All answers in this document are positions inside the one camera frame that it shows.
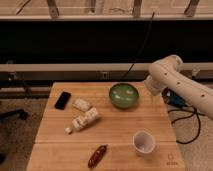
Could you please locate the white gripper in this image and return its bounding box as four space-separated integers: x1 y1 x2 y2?
145 76 164 96

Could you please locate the green ceramic bowl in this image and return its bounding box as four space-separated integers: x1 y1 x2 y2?
109 83 139 109

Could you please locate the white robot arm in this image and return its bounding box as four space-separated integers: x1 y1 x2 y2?
144 55 213 120

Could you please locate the blue object on floor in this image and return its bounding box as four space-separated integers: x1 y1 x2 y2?
162 89 186 108

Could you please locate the white paper cup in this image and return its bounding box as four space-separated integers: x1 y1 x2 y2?
132 131 156 156

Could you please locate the white plastic bottle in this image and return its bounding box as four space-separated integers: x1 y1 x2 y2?
65 108 100 134

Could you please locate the small white packet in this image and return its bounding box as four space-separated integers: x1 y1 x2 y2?
73 99 92 112

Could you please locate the black smartphone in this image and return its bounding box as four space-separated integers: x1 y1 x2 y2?
54 92 71 110

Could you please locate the office chair base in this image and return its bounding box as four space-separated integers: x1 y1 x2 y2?
0 109 29 120

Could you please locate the black cable on floor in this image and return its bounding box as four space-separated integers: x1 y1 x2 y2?
167 106 202 145

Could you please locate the black hanging cable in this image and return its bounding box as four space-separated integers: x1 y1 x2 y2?
119 11 156 83

